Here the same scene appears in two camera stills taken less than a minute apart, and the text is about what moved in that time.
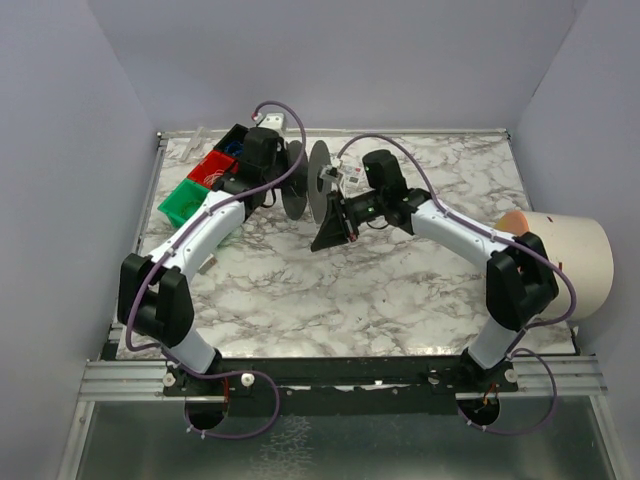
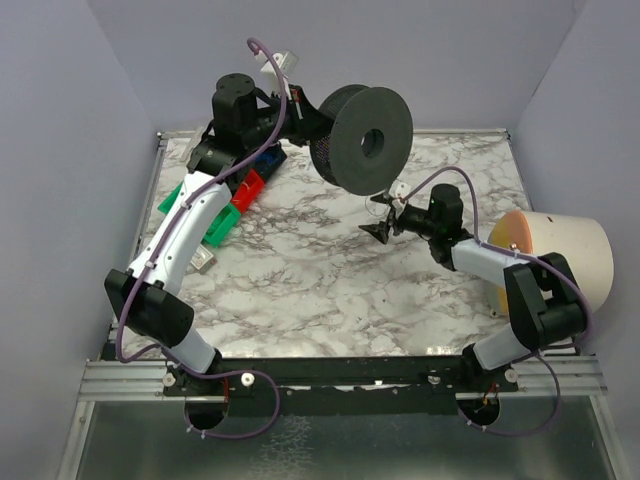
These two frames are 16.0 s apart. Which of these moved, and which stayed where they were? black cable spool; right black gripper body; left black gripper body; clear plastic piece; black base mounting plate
Moved: black cable spool; right black gripper body; left black gripper body
Stayed: black base mounting plate; clear plastic piece
